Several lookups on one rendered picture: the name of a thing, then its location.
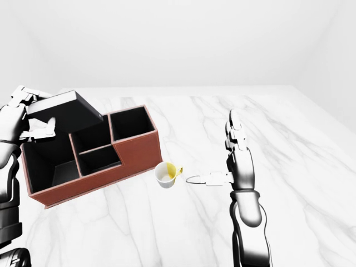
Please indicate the black book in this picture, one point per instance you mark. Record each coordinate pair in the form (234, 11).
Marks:
(69, 111)

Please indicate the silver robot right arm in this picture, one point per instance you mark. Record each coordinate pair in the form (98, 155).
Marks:
(250, 231)

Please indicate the red-brown desk caddy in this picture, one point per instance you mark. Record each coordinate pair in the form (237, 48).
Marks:
(91, 155)

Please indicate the silver robot left hand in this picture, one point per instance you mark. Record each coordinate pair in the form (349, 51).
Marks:
(12, 116)

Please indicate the white and yellow mug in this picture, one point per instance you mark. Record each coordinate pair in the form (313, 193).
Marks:
(166, 174)

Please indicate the silver robot right hand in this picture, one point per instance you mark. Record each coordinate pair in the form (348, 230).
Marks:
(242, 164)

